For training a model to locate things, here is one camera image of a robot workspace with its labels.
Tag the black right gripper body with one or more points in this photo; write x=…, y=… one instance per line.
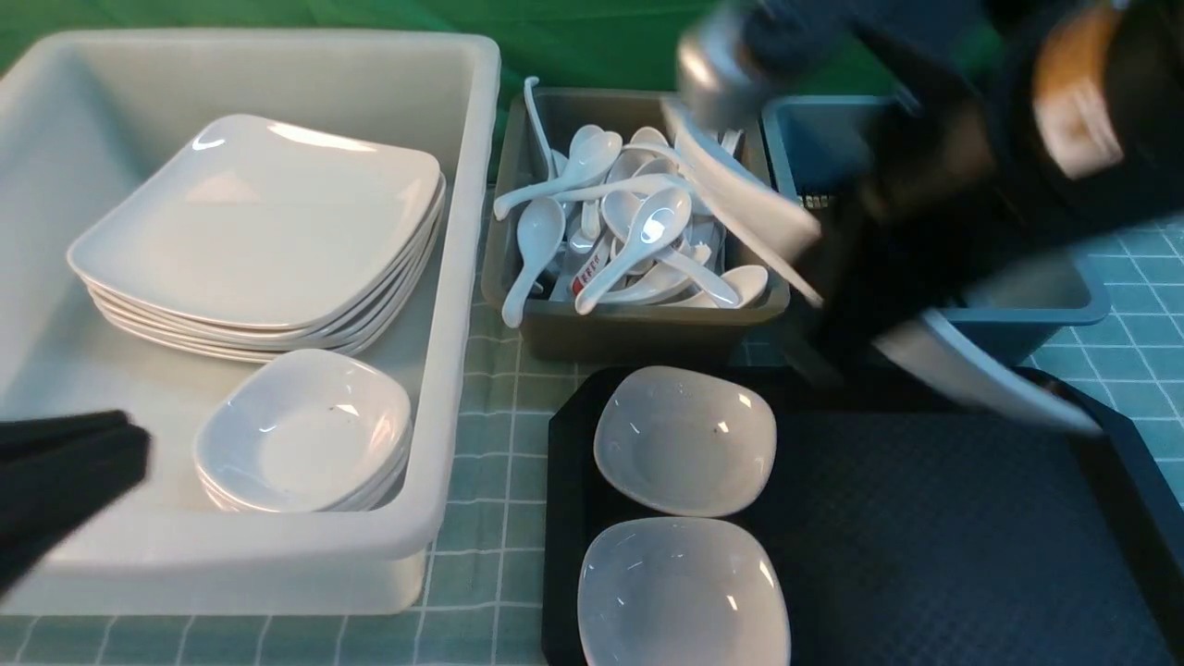
x=918, y=212

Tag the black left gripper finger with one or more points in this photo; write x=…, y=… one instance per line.
x=47, y=496
x=24, y=437

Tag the large white square plate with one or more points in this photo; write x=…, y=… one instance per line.
x=928, y=348

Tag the white square bowl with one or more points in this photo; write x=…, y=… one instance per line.
x=680, y=591
x=685, y=443

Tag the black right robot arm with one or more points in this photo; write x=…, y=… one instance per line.
x=1073, y=132

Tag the grey-blue plastic chopstick bin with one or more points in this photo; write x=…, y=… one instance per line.
x=1064, y=305

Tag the stack of white small bowls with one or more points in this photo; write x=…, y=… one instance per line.
x=311, y=431

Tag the stack of white square plates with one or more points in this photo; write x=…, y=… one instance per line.
x=260, y=238

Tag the pile of white soup spoons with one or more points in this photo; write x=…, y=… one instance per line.
x=626, y=216

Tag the large white plastic tub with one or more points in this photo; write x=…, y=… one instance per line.
x=87, y=116

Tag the black plastic serving tray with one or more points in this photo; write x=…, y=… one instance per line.
x=906, y=530

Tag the green backdrop cloth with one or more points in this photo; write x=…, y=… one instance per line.
x=582, y=44

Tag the green checked tablecloth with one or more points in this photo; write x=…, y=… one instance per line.
x=481, y=602

